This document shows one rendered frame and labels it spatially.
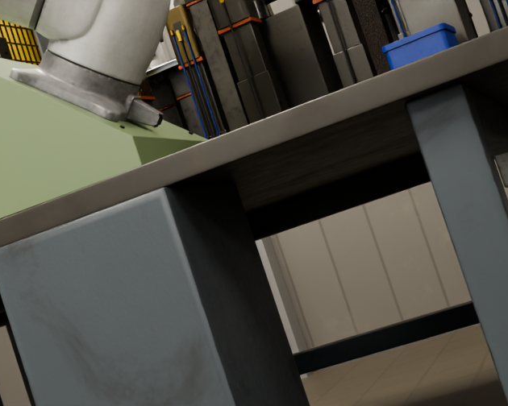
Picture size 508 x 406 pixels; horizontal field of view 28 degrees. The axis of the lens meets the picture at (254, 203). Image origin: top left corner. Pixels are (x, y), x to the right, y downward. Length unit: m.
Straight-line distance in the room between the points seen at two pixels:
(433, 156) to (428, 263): 2.85
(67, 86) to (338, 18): 0.65
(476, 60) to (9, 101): 0.67
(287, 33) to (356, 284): 2.39
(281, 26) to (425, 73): 0.72
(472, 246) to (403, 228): 2.85
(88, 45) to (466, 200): 0.60
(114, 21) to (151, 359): 0.50
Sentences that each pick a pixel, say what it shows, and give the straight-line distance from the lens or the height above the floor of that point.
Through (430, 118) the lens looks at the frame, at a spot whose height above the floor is 0.63.
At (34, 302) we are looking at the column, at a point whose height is 0.57.
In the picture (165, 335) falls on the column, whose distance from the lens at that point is 1.41.
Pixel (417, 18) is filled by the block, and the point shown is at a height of 0.83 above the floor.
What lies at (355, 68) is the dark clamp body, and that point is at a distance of 1.96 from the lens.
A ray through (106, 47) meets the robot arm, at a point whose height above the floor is 0.89.
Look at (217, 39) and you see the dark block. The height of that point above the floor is 0.97.
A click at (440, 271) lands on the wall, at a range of 4.18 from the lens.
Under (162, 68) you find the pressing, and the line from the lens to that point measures 2.27.
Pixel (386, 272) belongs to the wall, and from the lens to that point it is 4.22.
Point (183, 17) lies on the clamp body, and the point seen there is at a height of 1.04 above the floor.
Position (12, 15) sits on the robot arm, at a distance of 1.56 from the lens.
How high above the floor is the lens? 0.52
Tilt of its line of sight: 3 degrees up
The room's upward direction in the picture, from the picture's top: 18 degrees counter-clockwise
